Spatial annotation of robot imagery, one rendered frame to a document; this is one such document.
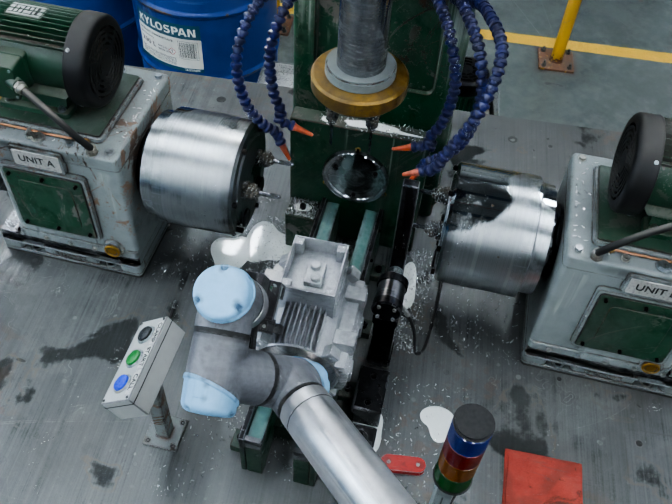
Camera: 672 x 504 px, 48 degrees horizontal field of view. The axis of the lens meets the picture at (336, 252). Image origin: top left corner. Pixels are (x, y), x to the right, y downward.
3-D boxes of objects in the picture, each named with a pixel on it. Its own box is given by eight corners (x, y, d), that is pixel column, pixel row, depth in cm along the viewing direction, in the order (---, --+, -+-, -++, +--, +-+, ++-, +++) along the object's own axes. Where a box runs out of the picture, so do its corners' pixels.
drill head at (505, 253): (408, 210, 173) (423, 127, 154) (588, 247, 168) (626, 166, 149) (388, 294, 157) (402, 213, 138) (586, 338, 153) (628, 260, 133)
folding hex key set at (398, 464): (425, 461, 146) (426, 457, 145) (424, 477, 144) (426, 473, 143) (380, 456, 146) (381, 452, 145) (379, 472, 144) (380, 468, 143)
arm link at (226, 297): (182, 321, 94) (195, 256, 96) (203, 328, 105) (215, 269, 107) (242, 332, 94) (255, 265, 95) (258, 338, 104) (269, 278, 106)
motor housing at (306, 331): (273, 302, 154) (271, 242, 139) (364, 321, 152) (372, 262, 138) (245, 385, 141) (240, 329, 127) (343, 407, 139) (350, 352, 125)
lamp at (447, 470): (440, 442, 119) (445, 429, 116) (478, 451, 118) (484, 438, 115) (435, 477, 115) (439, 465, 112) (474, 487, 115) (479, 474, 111)
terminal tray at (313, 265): (293, 259, 142) (293, 234, 136) (348, 270, 141) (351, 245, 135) (276, 309, 134) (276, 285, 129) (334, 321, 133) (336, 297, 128)
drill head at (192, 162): (137, 154, 181) (119, 68, 161) (284, 184, 176) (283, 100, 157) (91, 229, 165) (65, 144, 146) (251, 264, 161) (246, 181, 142)
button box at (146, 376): (159, 337, 137) (139, 320, 135) (186, 331, 134) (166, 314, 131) (120, 420, 127) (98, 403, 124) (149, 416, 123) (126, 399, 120)
